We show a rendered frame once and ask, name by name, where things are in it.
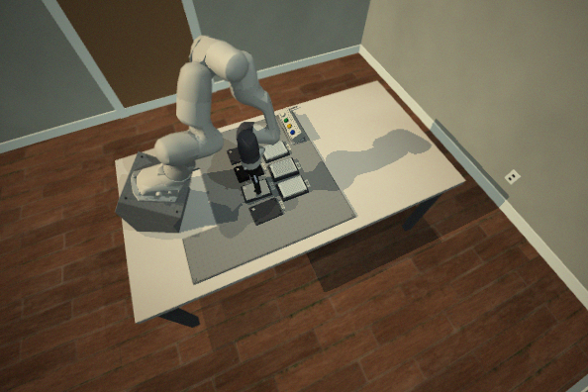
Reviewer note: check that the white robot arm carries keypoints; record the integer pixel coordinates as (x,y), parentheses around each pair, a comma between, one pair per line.
(193,108)

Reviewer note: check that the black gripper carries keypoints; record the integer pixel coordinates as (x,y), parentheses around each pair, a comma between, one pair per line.
(253,175)

